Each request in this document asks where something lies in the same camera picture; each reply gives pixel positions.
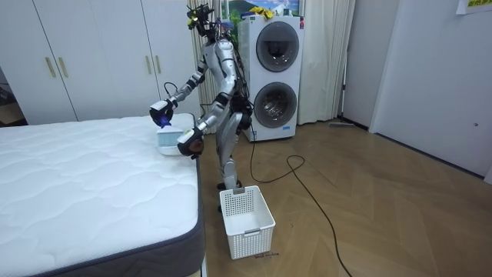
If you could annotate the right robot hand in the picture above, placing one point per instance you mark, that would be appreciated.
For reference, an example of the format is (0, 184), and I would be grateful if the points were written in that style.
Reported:
(161, 111)

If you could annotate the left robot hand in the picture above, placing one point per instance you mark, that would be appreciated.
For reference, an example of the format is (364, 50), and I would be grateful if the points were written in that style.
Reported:
(191, 145)

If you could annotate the white and blue plastic container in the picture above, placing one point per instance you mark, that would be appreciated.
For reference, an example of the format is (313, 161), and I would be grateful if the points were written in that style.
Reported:
(168, 140)

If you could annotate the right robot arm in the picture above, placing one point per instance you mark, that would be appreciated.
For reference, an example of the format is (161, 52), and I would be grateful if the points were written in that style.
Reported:
(190, 84)

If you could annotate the robot legs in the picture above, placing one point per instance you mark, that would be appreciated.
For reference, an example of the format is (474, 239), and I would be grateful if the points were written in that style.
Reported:
(227, 142)

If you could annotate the robot body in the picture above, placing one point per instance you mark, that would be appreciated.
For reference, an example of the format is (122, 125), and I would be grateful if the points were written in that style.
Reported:
(225, 82)

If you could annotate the white plastic laundry basket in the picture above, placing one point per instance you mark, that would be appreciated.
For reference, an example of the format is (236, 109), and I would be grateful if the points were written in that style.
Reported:
(246, 223)

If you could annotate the grey bed with white mattress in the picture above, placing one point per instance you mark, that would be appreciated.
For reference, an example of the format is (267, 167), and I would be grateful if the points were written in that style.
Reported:
(92, 184)

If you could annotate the white washing machine tower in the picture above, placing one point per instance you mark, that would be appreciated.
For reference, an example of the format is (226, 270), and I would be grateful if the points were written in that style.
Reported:
(274, 77)

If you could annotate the yellow cloth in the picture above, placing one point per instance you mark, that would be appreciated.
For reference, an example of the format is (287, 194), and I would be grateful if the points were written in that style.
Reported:
(263, 12)

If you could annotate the mop with grey pole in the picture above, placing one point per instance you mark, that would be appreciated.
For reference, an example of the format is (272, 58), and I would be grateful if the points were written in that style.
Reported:
(343, 96)

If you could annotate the white door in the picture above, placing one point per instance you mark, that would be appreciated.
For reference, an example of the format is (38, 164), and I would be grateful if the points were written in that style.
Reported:
(434, 84)

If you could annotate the white paper sign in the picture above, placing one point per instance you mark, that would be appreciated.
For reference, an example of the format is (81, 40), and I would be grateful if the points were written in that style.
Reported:
(474, 5)

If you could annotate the landscape wall poster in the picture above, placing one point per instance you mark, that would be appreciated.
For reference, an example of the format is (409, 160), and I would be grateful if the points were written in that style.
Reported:
(238, 7)

